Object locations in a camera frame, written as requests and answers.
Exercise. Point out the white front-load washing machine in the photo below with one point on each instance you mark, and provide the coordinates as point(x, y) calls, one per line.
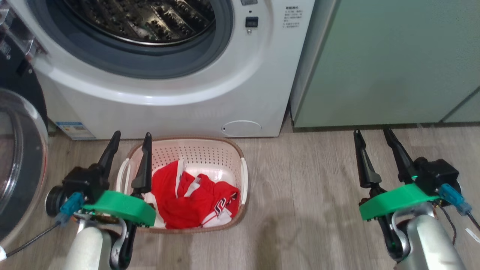
point(187, 108)

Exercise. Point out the stainless steel washing machine drum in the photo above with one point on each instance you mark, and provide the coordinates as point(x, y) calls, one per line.
point(142, 18)

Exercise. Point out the blue camera connector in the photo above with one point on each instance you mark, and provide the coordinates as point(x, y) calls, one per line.
point(452, 197)
point(71, 206)

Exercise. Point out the printed warning text label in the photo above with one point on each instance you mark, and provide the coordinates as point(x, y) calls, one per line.
point(293, 17)

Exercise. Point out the blue energy label sticker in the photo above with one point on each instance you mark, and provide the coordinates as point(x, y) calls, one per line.
point(75, 130)

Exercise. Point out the round white filter cover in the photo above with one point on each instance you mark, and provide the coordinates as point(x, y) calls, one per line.
point(242, 128)

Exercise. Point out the blue left camera connector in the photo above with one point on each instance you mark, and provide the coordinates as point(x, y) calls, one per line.
point(71, 206)

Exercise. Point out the pale green cabinet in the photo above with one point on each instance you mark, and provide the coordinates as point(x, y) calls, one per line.
point(465, 108)
point(375, 67)

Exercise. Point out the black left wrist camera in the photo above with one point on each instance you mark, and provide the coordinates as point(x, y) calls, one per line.
point(80, 182)

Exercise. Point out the cream perforated laundry basket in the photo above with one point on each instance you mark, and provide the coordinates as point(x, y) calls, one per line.
point(195, 153)

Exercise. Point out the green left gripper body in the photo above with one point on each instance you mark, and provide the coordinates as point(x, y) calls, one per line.
point(120, 208)

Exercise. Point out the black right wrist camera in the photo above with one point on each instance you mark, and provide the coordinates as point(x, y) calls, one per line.
point(437, 176)

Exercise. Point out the red jersey with white trim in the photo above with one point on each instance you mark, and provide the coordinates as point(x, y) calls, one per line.
point(210, 197)

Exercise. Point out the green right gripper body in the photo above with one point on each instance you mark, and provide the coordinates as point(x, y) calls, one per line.
point(397, 200)

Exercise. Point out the blue right camera connector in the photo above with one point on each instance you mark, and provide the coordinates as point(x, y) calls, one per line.
point(452, 197)

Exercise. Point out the washing machine door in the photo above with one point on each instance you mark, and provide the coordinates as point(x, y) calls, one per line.
point(22, 168)

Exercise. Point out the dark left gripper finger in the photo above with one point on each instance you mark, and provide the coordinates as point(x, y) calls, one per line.
point(144, 176)
point(110, 155)

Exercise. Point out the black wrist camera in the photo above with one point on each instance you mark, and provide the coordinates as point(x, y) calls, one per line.
point(80, 182)
point(437, 176)

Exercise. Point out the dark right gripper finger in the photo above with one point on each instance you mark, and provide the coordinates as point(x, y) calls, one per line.
point(367, 172)
point(403, 165)

